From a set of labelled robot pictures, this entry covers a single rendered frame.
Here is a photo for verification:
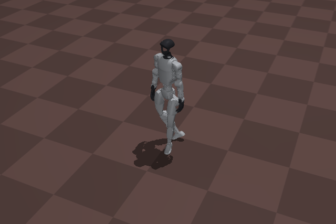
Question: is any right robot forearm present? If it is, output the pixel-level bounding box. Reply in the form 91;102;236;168
151;73;159;88

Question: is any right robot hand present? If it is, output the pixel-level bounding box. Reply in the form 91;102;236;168
150;85;156;101

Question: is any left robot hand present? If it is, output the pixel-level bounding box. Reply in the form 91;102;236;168
176;99;184;113

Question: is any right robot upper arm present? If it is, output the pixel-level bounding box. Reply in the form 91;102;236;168
152;53;161;76

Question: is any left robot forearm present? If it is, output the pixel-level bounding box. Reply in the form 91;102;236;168
177;81;185;102

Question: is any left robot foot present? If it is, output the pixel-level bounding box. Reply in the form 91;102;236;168
164;142;172;155

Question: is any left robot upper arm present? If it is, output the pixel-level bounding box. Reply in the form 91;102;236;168
172;61;182;88

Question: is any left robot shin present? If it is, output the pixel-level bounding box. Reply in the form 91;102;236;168
166;122;175;145

